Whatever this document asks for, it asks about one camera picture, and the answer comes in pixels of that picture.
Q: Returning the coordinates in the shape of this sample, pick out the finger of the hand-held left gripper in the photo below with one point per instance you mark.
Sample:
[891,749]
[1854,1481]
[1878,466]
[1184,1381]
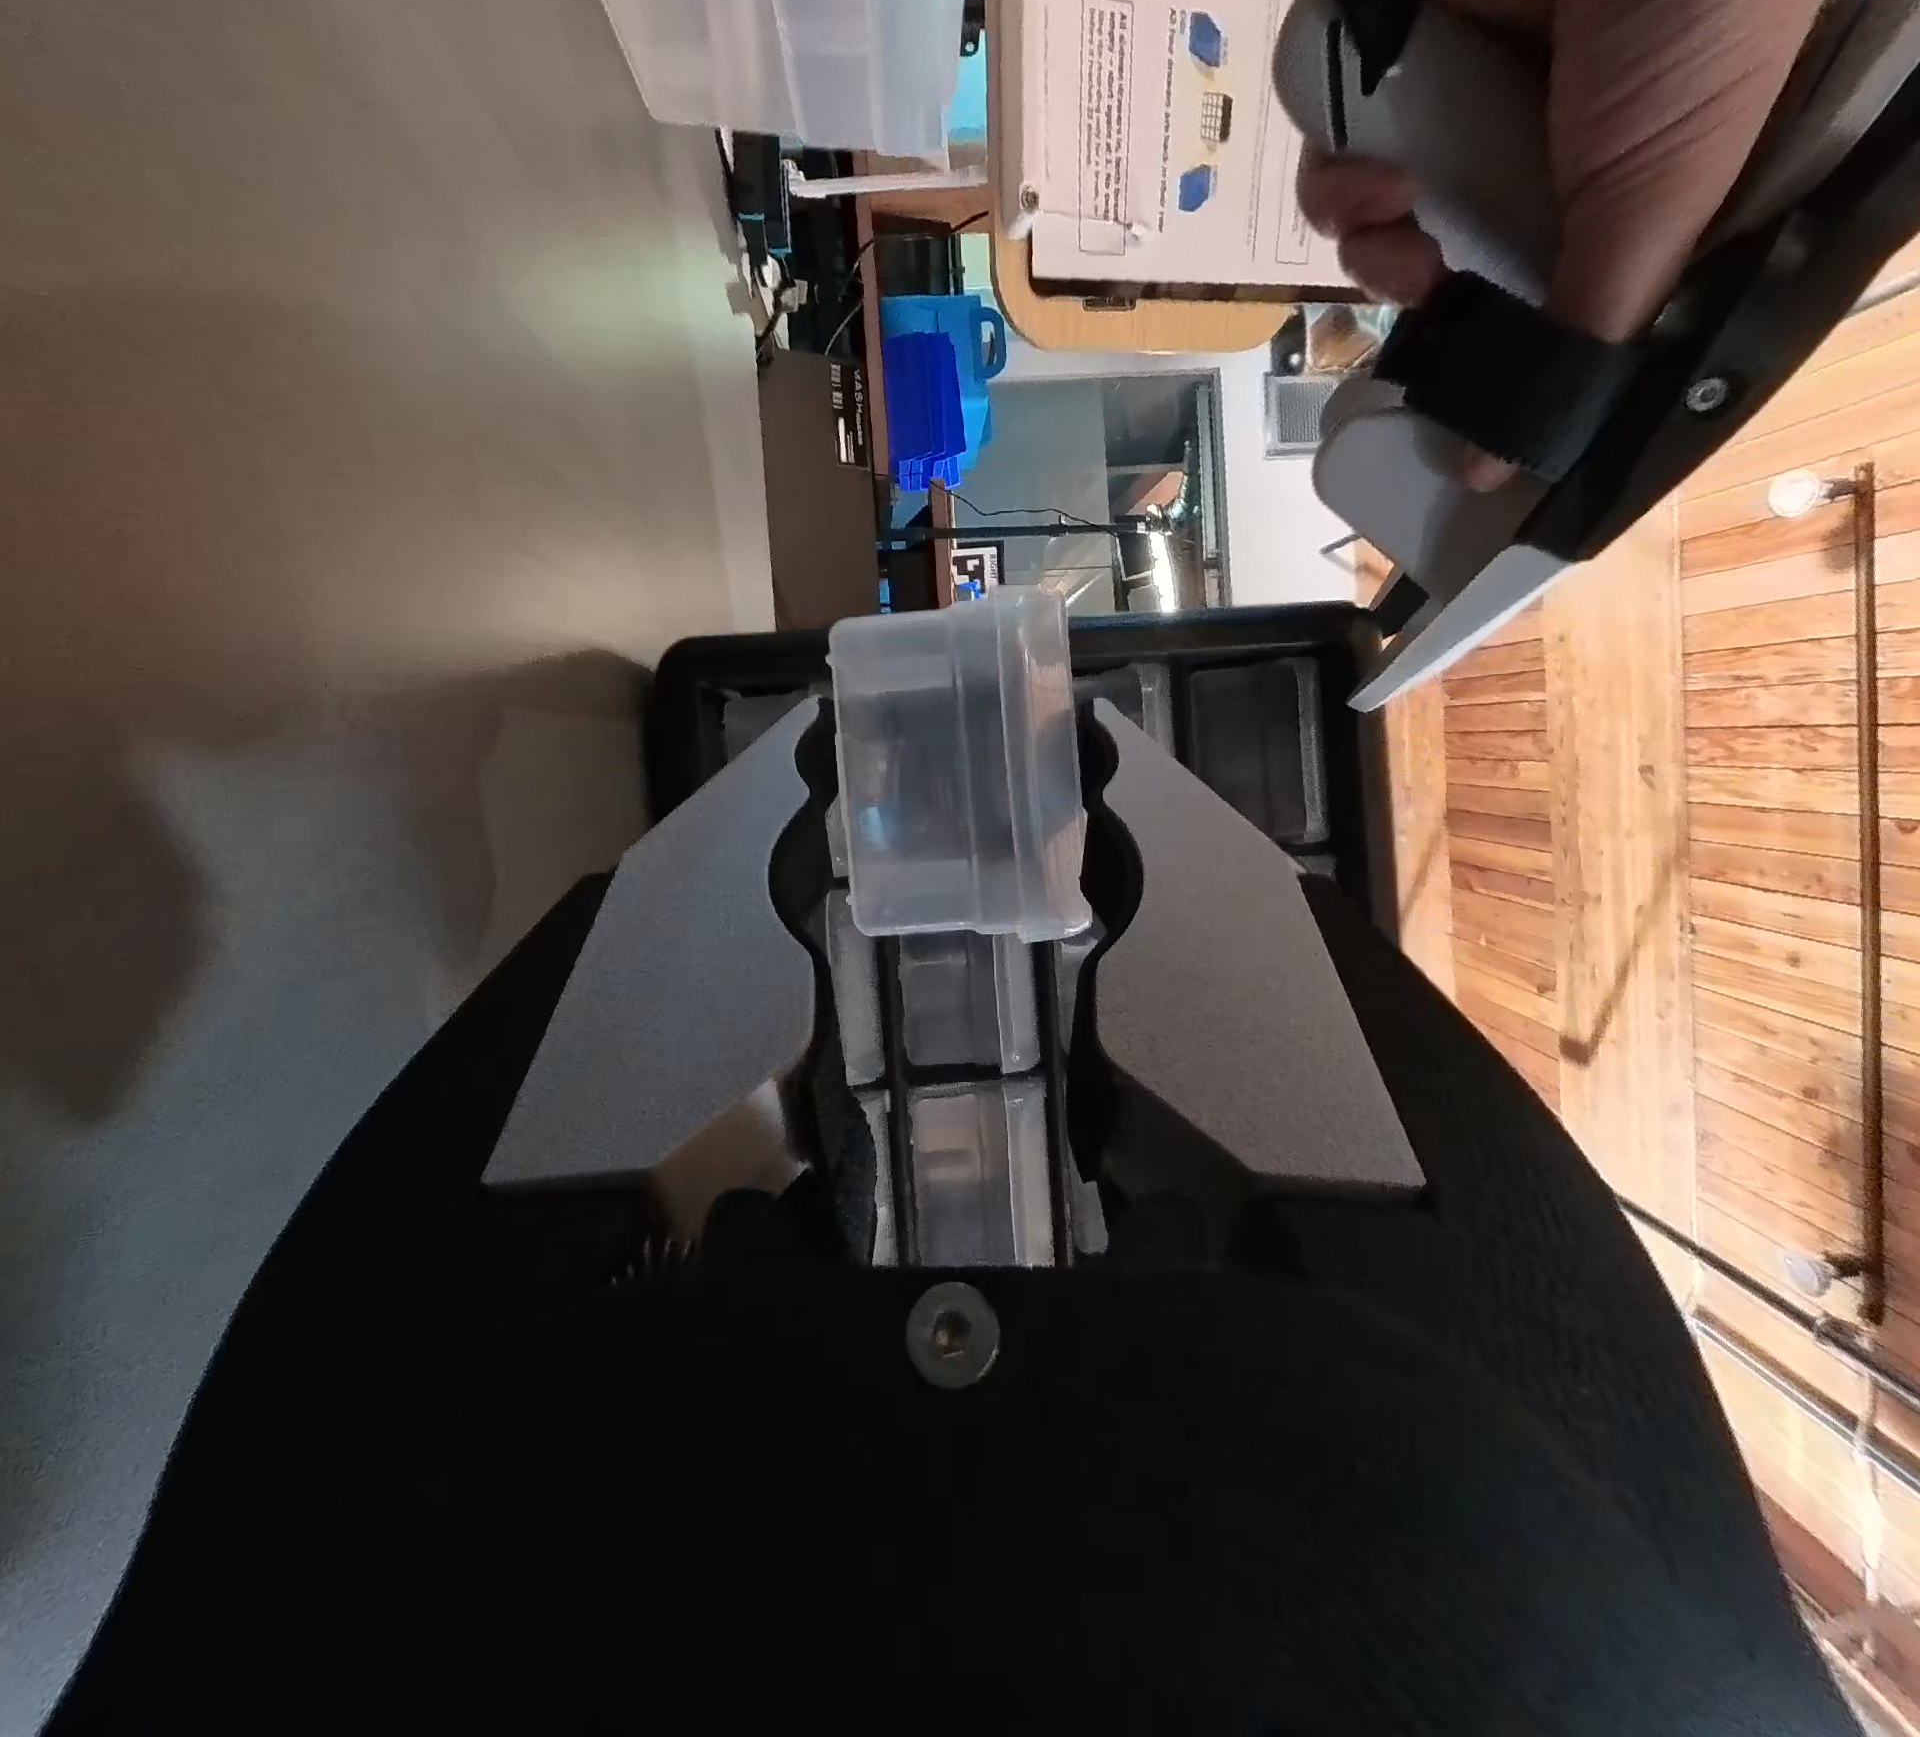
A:
[1478,627]

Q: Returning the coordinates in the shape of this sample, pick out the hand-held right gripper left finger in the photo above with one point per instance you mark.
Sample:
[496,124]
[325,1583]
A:
[674,1003]

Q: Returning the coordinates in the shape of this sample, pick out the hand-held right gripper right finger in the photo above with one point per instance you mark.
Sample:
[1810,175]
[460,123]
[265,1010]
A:
[1244,1003]

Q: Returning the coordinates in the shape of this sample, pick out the black drawer cabinet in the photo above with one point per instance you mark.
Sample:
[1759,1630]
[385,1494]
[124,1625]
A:
[698,687]

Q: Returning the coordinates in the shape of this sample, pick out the small clear plastic drawer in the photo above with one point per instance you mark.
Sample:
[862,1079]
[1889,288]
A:
[952,746]

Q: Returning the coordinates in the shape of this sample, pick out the person's left hand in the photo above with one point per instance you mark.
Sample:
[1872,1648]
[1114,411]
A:
[1650,87]

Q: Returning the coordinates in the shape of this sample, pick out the round-cornered wooden table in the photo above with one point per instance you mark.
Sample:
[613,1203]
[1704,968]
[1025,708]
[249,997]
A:
[1141,326]

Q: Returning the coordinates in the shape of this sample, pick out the brown cardboard box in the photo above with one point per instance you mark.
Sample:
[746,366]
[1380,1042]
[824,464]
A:
[811,523]

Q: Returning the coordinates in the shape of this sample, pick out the black-and-white marker sign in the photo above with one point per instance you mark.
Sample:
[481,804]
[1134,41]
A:
[979,570]

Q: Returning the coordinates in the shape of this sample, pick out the stack of blue bins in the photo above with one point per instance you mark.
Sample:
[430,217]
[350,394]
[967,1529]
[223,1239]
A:
[931,394]

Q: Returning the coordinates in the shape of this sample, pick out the black power adapter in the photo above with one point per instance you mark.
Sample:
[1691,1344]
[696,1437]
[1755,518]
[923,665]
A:
[759,192]

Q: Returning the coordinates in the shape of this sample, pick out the wall air vent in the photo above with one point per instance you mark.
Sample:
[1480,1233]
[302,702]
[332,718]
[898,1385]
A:
[1292,417]

